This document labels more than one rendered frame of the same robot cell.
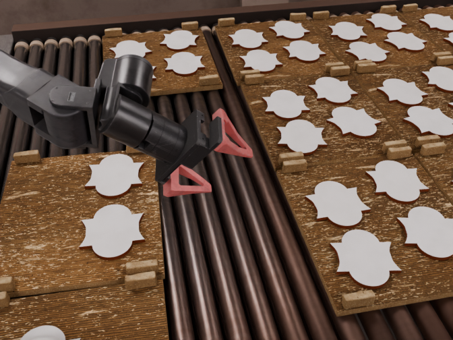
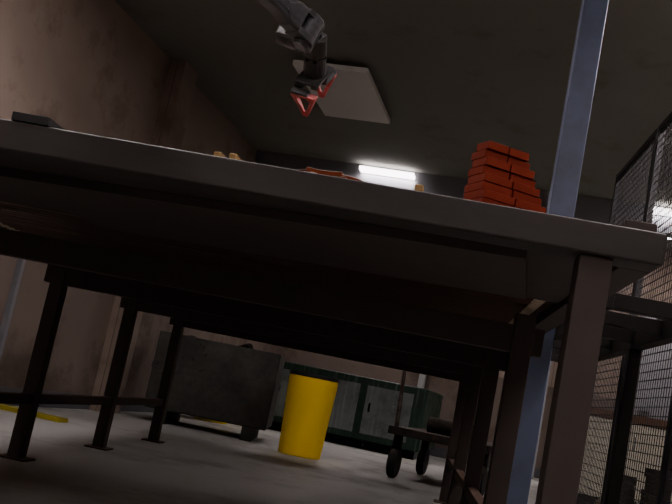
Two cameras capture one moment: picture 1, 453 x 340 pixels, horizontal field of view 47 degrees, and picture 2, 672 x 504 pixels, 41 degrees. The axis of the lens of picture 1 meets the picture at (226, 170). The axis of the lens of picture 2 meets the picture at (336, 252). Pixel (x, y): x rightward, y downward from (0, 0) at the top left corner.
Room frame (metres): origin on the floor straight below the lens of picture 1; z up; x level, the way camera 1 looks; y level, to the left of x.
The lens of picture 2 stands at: (-0.24, 2.11, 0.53)
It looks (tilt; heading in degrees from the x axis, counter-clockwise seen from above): 9 degrees up; 288
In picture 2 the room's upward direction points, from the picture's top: 11 degrees clockwise
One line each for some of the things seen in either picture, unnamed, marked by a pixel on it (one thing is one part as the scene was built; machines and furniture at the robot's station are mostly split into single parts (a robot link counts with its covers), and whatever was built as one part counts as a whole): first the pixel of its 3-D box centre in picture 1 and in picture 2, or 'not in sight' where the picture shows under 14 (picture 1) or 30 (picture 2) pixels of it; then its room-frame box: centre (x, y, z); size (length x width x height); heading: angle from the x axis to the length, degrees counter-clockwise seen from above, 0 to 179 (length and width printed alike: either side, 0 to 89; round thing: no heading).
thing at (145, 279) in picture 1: (141, 280); not in sight; (0.62, 0.16, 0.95); 0.06 x 0.02 x 0.03; 100
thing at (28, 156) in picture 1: (27, 156); not in sight; (0.99, 0.49, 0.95); 0.06 x 0.02 x 0.03; 99
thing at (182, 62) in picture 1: (158, 57); not in sight; (1.53, 0.22, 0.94); 0.41 x 0.35 x 0.04; 11
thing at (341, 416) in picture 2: not in sight; (351, 409); (2.54, -8.09, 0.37); 1.85 x 1.69 x 0.74; 5
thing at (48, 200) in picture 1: (79, 212); not in sight; (0.82, 0.32, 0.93); 0.41 x 0.35 x 0.02; 9
